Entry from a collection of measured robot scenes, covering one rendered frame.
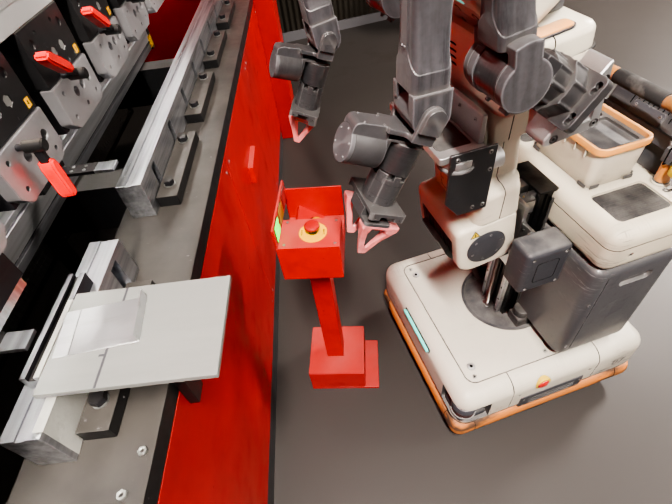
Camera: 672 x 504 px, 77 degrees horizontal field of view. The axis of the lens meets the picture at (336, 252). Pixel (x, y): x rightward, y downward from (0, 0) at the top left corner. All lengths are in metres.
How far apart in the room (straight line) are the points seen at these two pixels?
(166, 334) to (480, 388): 0.98
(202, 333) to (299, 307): 1.26
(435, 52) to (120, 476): 0.73
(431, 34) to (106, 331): 0.62
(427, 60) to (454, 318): 1.07
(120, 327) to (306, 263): 0.51
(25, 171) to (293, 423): 1.23
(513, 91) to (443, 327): 0.99
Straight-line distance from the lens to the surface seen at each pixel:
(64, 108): 0.86
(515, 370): 1.45
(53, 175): 0.74
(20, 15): 0.86
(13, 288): 0.75
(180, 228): 1.06
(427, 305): 1.54
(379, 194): 0.66
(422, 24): 0.57
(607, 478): 1.72
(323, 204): 1.20
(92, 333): 0.76
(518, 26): 0.64
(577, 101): 0.75
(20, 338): 0.83
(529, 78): 0.66
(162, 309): 0.73
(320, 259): 1.07
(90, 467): 0.81
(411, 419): 1.64
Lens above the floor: 1.52
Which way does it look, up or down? 47 degrees down
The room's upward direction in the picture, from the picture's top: 8 degrees counter-clockwise
